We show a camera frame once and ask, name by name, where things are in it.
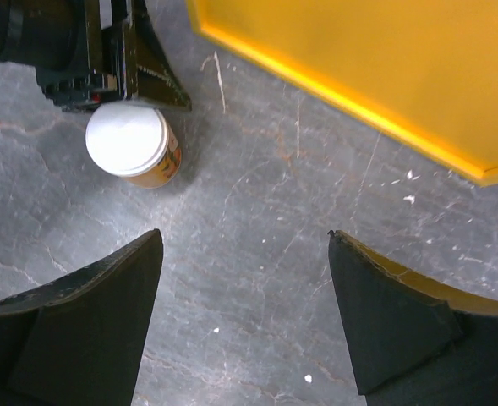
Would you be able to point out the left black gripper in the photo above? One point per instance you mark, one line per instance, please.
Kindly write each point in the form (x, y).
(79, 64)

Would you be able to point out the small orange jar white lid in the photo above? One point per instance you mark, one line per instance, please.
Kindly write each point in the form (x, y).
(133, 143)

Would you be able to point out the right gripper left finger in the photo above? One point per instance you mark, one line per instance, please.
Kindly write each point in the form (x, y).
(79, 339)

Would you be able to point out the yellow wooden box counter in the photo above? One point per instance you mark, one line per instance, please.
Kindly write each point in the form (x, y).
(423, 72)

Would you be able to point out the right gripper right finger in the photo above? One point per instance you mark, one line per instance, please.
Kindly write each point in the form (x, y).
(411, 339)

